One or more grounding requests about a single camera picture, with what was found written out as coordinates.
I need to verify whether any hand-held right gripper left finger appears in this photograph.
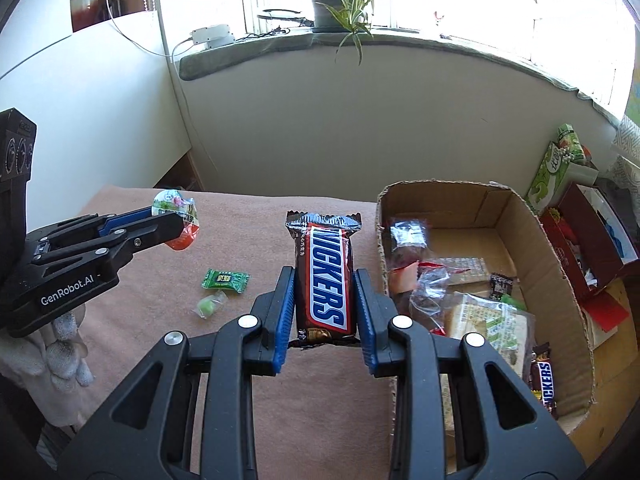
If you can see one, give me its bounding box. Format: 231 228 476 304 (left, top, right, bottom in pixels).
57 266 297 480

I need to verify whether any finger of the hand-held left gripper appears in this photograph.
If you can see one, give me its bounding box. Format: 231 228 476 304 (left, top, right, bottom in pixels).
27 205 156 252
32 211 185 275

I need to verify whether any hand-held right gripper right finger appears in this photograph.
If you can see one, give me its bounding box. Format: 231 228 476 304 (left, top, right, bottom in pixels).
352 269 586 480

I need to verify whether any red green jelly cup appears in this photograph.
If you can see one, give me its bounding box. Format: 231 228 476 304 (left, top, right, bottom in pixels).
151 189 200 252

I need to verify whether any brown chocolate bar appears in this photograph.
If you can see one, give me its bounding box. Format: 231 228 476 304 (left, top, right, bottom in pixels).
527 342 558 418
285 209 362 348

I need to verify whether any cardboard box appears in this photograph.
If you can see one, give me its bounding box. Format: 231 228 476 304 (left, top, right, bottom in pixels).
375 178 598 433

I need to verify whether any clear bag of red snacks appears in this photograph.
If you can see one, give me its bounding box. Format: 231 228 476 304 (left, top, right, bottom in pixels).
409 262 451 335

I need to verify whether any clear bag of dark snacks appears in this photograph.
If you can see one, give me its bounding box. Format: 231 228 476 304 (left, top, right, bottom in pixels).
387 217 432 295

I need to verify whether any person's left hand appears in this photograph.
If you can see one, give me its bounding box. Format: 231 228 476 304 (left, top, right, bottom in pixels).
42 307 96 392

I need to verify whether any green wrapped candy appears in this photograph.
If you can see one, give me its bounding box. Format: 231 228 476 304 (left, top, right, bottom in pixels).
201 268 250 295

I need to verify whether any small green clear-wrapped candy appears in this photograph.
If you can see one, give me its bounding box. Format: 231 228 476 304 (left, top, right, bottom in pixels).
195 292 228 319

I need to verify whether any brown blanket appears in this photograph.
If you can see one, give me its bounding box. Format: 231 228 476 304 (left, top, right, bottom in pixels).
30 185 401 480

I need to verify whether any white cabinet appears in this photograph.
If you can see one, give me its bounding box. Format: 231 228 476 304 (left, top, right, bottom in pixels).
0 7 193 233

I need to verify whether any clear-wrapped bread packet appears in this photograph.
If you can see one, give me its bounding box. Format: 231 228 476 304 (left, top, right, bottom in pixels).
442 292 536 376

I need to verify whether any small dark wrapped candy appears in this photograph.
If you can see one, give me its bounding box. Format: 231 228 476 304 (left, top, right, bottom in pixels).
489 272 516 297

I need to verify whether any white power adapter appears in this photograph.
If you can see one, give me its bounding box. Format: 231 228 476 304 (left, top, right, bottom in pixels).
191 24 236 51

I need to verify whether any red storage box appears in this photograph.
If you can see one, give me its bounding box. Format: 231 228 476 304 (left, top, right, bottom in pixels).
540 182 640 311

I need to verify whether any green tissue box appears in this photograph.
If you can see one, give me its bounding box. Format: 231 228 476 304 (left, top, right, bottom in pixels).
524 141 598 216

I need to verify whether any red notebook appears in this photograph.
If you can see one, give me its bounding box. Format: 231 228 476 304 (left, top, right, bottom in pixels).
580 280 631 351

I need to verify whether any wooden bench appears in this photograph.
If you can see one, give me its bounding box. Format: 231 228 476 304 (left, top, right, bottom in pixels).
565 280 640 466

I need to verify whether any blue cloth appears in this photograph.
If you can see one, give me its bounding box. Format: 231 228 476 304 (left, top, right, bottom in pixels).
602 222 628 261

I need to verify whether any potted green plant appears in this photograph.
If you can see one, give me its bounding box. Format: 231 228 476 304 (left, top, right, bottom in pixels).
282 0 401 66

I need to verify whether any black coiled cable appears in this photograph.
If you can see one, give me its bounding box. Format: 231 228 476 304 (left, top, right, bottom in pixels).
257 7 313 28

